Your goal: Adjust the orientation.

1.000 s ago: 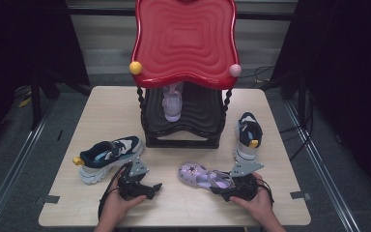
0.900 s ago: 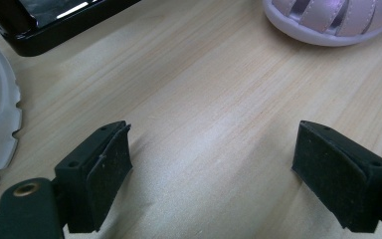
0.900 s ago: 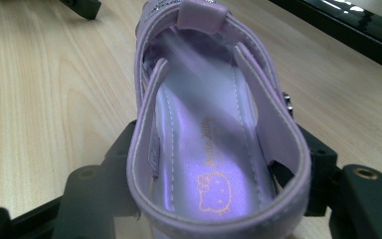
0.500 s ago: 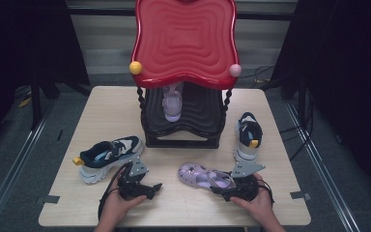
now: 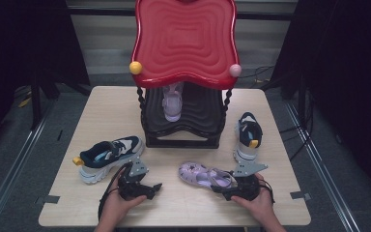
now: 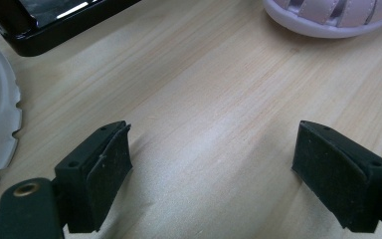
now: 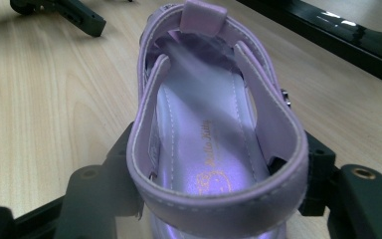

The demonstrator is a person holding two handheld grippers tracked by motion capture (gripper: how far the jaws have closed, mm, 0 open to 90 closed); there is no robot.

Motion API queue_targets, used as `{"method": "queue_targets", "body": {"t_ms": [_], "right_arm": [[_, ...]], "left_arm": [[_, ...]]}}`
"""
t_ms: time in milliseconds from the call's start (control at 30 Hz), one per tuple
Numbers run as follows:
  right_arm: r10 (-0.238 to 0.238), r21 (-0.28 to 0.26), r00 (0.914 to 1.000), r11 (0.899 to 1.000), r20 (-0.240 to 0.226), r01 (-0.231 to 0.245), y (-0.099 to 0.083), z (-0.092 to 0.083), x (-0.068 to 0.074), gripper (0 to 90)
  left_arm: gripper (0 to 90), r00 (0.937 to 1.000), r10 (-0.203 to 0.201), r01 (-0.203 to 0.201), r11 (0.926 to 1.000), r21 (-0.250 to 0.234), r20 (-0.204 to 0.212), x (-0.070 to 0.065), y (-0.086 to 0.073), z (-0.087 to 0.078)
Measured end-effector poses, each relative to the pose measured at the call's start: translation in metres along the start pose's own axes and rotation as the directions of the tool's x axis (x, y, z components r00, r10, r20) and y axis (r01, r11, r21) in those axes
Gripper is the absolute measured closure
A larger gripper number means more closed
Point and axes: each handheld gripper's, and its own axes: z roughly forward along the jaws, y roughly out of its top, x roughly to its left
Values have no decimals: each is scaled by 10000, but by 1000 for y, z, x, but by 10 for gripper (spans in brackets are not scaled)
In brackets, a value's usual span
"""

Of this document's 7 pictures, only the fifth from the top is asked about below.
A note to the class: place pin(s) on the person's left hand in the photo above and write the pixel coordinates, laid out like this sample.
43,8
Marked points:
119,209

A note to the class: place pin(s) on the metal floor rail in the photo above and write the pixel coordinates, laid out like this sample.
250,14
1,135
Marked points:
319,161
19,161

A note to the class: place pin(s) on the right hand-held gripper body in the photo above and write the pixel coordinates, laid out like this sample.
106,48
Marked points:
248,187

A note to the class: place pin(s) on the navy and white sneaker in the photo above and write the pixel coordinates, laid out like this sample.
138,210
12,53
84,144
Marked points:
109,154
249,132

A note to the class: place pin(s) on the red and black shoe rack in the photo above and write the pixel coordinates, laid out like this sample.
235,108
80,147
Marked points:
186,42

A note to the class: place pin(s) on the person's right hand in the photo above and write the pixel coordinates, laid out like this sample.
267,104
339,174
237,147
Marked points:
262,206

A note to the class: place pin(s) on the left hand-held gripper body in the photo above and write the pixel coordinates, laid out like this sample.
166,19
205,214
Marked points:
132,187

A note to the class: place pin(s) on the lilac sandal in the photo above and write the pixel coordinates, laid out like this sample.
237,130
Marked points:
173,106
193,174

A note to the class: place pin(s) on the yellow floor object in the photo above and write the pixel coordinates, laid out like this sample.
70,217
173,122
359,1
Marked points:
24,102

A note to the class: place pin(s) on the black curtain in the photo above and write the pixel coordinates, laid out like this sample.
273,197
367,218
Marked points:
348,64
19,38

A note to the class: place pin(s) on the grey tape strip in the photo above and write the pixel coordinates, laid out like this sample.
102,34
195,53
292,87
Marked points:
299,195
48,199

